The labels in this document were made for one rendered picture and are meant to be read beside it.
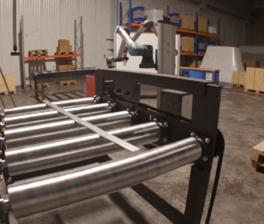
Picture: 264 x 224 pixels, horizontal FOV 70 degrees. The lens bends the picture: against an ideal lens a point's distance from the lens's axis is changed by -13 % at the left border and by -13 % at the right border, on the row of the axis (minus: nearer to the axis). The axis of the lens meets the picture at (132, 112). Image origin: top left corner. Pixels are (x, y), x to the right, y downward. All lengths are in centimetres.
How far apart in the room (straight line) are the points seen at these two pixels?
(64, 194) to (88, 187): 8
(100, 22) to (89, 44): 142
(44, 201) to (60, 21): 1126
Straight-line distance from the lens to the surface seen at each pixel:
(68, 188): 68
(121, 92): 160
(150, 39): 616
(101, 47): 1234
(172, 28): 316
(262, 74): 935
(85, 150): 98
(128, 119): 140
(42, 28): 1146
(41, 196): 67
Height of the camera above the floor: 127
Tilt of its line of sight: 15 degrees down
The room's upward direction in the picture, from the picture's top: straight up
